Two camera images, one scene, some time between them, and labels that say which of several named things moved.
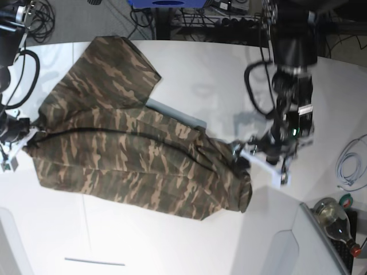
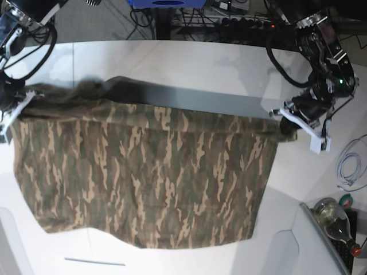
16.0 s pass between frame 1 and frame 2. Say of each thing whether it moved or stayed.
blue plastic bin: stayed
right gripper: moved
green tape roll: stayed
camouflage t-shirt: moved
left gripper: moved
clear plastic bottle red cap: stayed
